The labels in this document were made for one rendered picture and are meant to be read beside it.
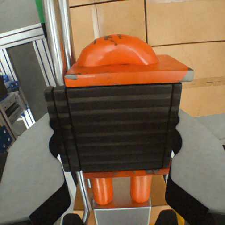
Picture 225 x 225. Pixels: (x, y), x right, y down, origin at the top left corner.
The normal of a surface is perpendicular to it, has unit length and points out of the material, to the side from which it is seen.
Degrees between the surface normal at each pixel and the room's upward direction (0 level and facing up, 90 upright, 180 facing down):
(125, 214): 0
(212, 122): 0
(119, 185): 90
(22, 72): 0
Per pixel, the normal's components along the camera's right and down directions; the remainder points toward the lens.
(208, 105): 0.03, 0.48
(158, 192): -0.05, -0.87
